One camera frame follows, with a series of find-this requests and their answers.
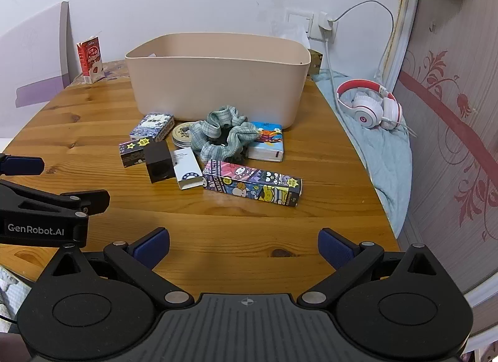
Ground floral patterned headboard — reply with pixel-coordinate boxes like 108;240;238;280
383;0;498;310

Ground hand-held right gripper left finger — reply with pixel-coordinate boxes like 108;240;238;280
50;227;194;308

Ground blue cartoon tissue packet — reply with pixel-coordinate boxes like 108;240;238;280
247;121;283;162

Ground blue patterned tissue pack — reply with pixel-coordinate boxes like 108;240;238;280
129;113;175;143

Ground white charger plug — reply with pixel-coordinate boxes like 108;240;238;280
318;12;338;42

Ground pale purple board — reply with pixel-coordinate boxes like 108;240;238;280
0;1;73;139

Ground clear plastic bag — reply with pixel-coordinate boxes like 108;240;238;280
272;21;311;50

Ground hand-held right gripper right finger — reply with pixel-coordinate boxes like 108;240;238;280
298;228;442;308

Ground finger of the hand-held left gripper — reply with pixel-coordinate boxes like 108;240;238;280
0;154;45;176
58;189;110;218

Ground grey charging cable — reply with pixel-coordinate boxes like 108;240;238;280
330;0;395;79

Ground white cable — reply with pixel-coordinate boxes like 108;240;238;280
322;40;351;121

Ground white and red headphones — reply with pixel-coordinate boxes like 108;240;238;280
336;79;402;131

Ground small white box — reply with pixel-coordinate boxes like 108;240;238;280
172;148;204;191

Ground round metal tin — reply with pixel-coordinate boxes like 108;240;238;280
172;121;195;148

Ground beige plastic storage bin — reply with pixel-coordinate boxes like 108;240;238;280
125;33;311;131

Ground black cube box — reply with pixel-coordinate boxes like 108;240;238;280
143;140;176;184

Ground green plaid scrunchie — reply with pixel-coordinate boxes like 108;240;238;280
189;105;259;162

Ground light blue blanket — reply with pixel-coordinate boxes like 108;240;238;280
313;69;413;239

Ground red milk carton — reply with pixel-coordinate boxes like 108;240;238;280
76;36;105;84

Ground small green yellow box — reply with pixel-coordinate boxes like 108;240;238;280
307;49;324;77

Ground small dark star-print box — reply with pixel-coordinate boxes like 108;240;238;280
119;136;152;168

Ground white wall socket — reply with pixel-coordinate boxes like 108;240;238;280
285;7;314;39

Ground long cartoon print box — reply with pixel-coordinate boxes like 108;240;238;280
202;160;303;207

